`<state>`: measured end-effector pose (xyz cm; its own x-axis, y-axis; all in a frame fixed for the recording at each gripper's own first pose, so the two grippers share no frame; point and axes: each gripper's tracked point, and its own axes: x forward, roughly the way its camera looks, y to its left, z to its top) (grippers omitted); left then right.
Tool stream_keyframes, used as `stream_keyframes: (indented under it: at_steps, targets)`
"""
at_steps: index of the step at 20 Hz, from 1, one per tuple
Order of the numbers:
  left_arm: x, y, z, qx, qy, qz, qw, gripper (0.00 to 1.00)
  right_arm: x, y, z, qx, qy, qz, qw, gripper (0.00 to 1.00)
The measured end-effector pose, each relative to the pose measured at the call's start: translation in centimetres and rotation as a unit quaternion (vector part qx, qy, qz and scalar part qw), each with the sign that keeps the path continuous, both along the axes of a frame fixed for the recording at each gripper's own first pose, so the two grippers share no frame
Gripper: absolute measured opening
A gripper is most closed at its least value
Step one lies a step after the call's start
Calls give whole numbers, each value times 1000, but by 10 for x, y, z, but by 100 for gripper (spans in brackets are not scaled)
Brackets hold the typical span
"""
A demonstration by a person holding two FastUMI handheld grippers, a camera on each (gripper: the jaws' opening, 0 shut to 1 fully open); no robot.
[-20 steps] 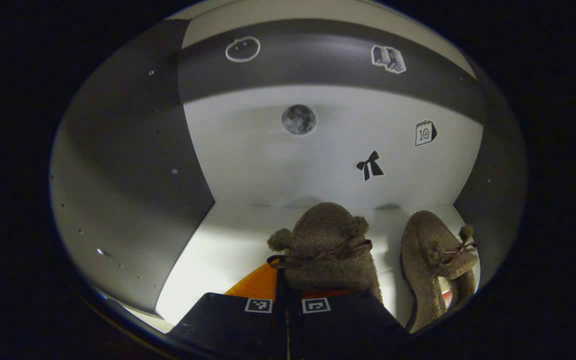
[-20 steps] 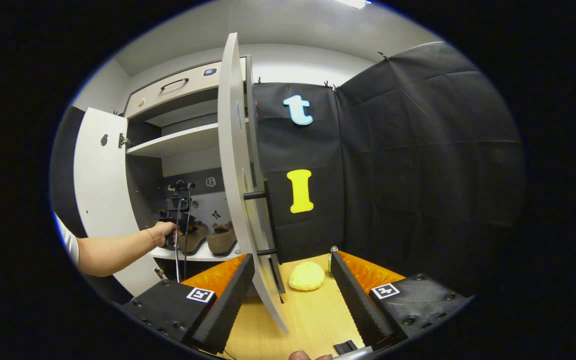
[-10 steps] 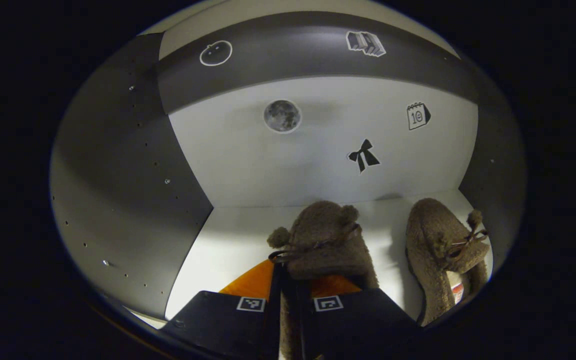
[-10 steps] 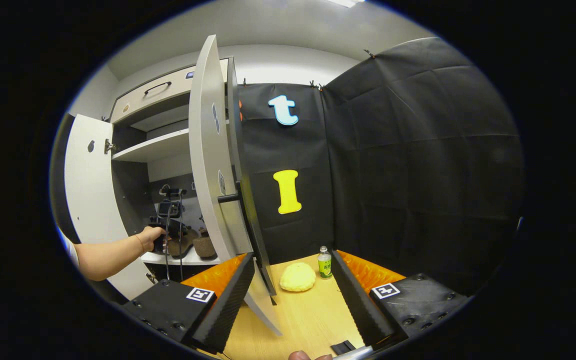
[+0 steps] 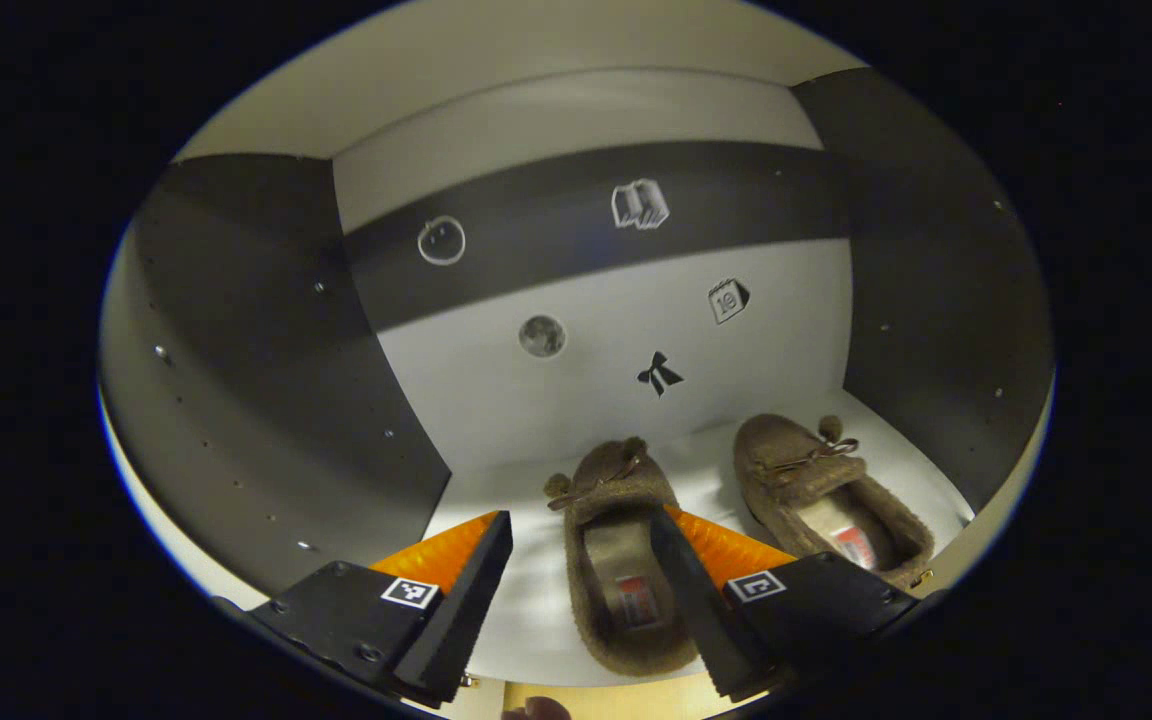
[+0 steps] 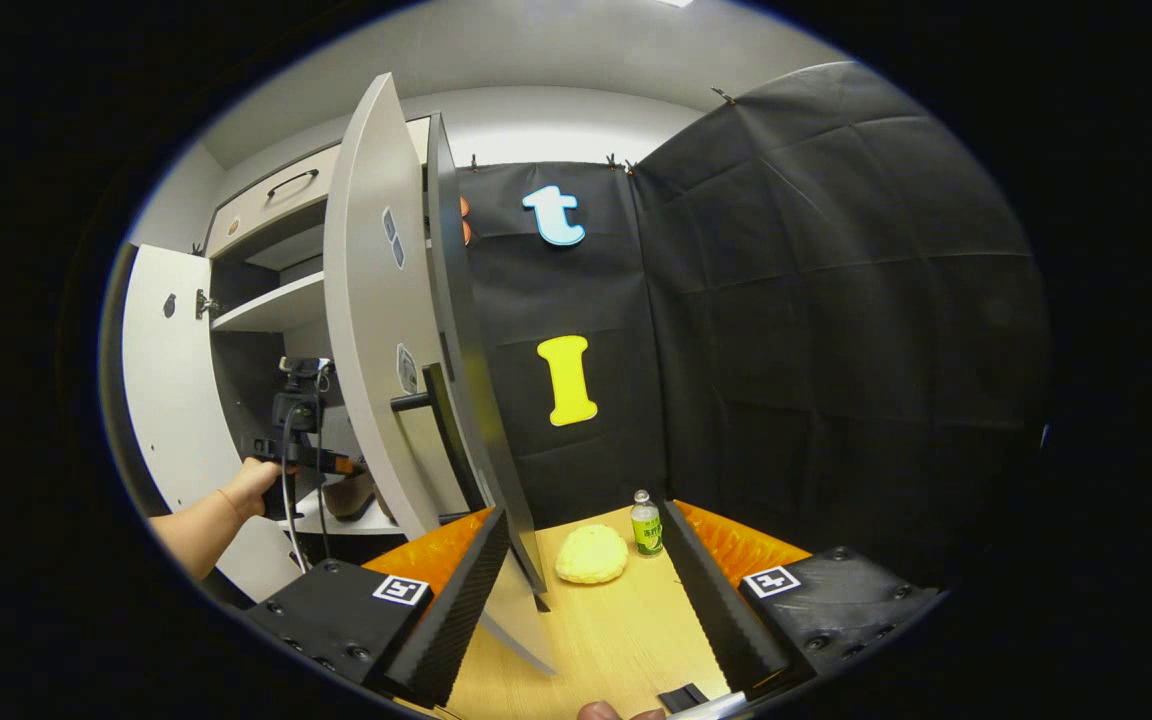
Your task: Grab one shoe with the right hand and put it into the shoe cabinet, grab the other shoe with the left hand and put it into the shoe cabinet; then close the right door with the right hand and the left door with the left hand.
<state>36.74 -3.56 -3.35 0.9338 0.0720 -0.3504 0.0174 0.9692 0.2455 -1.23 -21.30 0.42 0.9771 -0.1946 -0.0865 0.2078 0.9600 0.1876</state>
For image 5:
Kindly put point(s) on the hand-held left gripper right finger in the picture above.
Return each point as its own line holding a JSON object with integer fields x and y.
{"x": 696, "y": 600}

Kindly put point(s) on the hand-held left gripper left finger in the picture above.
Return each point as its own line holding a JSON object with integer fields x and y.
{"x": 466, "y": 610}

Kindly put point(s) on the brown fuzzy shoe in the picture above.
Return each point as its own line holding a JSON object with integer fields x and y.
{"x": 786, "y": 480}
{"x": 616, "y": 500}

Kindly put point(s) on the white shoe cabinet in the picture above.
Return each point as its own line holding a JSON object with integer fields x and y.
{"x": 236, "y": 400}

